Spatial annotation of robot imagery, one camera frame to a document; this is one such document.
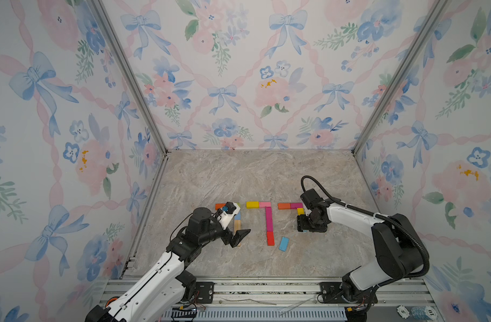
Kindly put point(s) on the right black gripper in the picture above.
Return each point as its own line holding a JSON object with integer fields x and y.
{"x": 302, "y": 225}

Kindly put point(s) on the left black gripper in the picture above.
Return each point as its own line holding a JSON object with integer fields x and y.
{"x": 234, "y": 239}

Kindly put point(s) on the tan block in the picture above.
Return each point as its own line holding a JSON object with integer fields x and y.
{"x": 237, "y": 225}

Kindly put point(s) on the magenta block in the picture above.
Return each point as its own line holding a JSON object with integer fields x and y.
{"x": 268, "y": 214}
{"x": 295, "y": 205}
{"x": 269, "y": 225}

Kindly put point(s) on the red block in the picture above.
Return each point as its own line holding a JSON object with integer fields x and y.
{"x": 270, "y": 238}

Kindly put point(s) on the pink block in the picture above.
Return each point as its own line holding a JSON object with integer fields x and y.
{"x": 264, "y": 204}

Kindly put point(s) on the blue block bottom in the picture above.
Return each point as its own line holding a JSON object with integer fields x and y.
{"x": 284, "y": 244}

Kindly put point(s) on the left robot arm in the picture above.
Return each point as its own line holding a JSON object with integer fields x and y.
{"x": 168, "y": 282}

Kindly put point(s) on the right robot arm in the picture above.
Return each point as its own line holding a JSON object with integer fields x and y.
{"x": 399, "y": 252}

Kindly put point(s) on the orange black tape measure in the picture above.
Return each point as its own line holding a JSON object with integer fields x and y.
{"x": 111, "y": 300}

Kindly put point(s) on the white blue object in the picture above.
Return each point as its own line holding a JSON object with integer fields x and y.
{"x": 426, "y": 313}

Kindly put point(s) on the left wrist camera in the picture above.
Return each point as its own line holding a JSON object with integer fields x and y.
{"x": 226, "y": 214}

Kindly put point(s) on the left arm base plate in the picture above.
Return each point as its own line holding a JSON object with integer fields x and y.
{"x": 199, "y": 293}

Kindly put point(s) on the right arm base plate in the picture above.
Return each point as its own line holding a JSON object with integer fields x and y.
{"x": 329, "y": 294}

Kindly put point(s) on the white cable duct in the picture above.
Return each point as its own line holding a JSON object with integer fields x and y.
{"x": 257, "y": 314}

